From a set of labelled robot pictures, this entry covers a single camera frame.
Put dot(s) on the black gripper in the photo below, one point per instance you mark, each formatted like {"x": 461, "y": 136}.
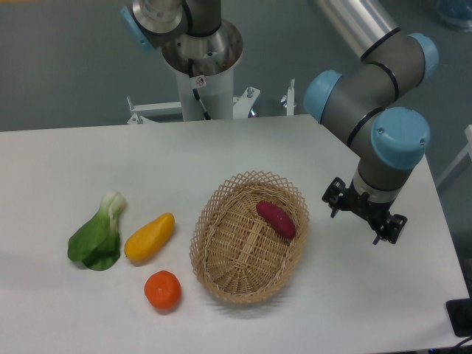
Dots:
{"x": 341, "y": 198}

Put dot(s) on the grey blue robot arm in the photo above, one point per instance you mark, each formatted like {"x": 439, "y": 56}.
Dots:
{"x": 359, "y": 110}

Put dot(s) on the yellow mango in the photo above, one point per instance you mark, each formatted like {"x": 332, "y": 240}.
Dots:
{"x": 148, "y": 240}

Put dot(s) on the purple sweet potato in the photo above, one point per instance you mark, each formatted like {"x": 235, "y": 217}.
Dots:
{"x": 279, "y": 220}

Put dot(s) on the woven wicker basket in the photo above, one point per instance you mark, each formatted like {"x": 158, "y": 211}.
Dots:
{"x": 235, "y": 253}

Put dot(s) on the black device at edge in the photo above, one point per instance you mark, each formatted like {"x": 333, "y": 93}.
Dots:
{"x": 459, "y": 313}

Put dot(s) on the orange tangerine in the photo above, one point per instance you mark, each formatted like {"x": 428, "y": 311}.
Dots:
{"x": 163, "y": 290}

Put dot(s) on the green bok choy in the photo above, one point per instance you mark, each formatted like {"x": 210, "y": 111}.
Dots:
{"x": 96, "y": 244}

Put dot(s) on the white post at right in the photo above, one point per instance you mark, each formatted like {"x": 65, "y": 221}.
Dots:
{"x": 457, "y": 166}

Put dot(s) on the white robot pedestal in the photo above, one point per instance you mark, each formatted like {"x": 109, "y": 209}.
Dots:
{"x": 204, "y": 70}

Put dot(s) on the white metal frame bracket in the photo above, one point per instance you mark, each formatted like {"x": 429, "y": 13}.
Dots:
{"x": 243, "y": 107}

